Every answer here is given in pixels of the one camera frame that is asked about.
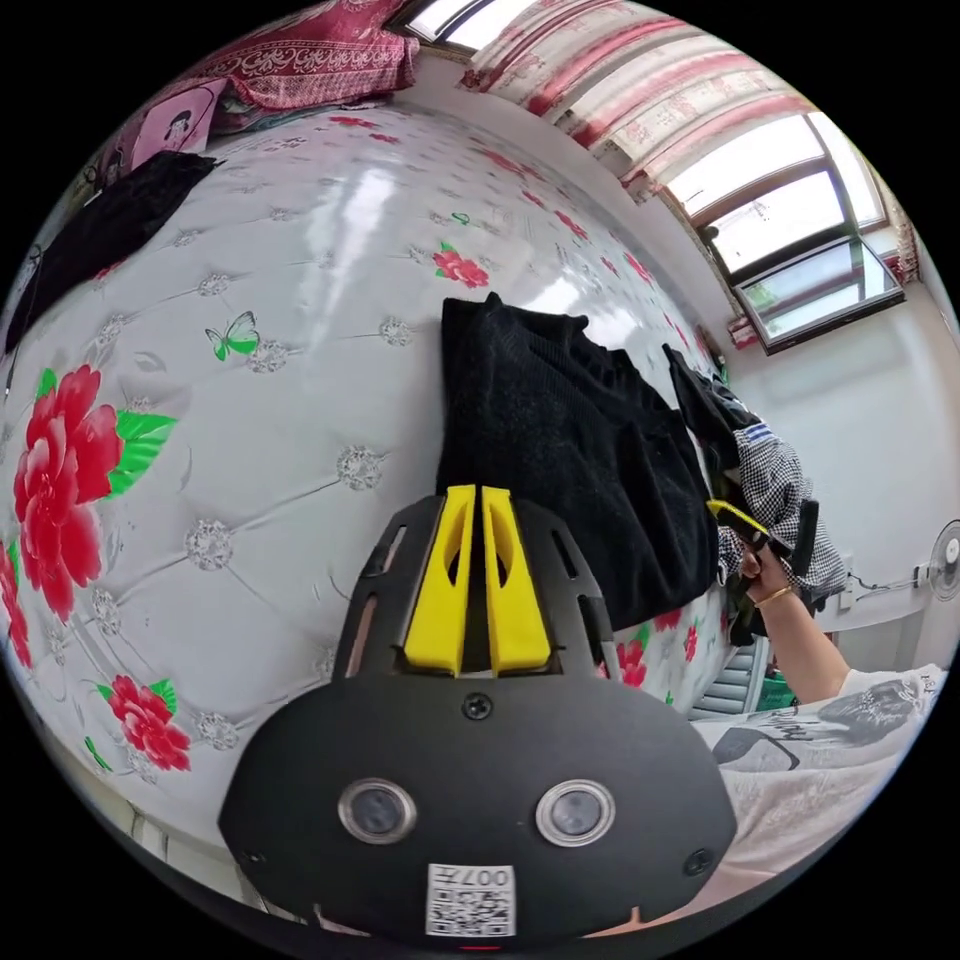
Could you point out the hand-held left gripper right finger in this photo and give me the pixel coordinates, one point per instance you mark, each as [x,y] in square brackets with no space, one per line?
[517,600]

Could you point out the white fan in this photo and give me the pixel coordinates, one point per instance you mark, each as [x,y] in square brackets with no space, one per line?
[943,559]

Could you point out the black garment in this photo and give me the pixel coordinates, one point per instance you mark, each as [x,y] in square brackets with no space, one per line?
[112,225]

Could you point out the bed with flower print sheet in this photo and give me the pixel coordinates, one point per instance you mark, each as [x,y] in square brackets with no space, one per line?
[300,420]

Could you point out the window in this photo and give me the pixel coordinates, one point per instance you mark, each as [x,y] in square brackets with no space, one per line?
[802,225]

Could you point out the red patterned folded blanket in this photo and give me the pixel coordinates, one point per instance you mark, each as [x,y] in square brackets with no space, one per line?
[307,52]

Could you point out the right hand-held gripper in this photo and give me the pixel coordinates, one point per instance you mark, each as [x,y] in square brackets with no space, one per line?
[765,544]

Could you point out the red and white curtain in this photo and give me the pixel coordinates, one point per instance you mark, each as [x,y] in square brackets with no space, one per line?
[645,82]

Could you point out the pink printed pillow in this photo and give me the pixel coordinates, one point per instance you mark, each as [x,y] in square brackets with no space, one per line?
[176,124]

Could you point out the black long sleeve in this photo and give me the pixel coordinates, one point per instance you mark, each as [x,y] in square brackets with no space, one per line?
[555,435]

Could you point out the person's body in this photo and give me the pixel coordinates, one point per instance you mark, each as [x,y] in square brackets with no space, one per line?
[817,772]

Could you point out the pile of clothes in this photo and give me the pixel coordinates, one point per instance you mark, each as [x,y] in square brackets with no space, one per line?
[772,472]

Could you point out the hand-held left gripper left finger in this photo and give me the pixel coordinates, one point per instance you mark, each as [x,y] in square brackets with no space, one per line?
[437,592]

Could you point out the person's right hand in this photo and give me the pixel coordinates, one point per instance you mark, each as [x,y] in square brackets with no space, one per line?
[769,577]

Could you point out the person's right forearm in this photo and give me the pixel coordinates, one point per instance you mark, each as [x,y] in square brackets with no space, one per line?
[806,649]

